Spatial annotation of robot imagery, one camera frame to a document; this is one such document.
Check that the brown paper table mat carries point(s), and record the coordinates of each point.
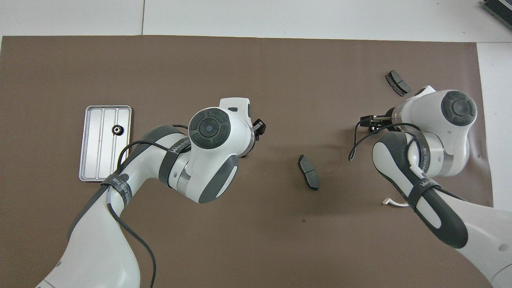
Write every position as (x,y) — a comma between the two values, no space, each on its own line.
(280,72)

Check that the white curved plastic bracket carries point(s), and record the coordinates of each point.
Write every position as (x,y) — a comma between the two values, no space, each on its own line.
(394,203)

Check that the grey ribbed device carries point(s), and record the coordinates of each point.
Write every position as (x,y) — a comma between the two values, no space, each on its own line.
(500,8)

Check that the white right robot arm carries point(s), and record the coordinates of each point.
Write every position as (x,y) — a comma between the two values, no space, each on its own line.
(440,116)

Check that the dark grey brake pad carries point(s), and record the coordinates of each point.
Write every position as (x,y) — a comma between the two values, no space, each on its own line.
(308,172)
(398,82)

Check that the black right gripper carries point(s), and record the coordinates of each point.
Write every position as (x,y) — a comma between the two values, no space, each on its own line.
(387,120)

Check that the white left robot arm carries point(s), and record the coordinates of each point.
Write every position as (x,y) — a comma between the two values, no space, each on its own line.
(212,160)

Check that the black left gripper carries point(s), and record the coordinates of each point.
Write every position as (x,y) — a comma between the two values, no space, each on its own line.
(254,131)

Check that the silver metal tray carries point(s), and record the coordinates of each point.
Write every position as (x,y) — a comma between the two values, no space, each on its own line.
(96,152)

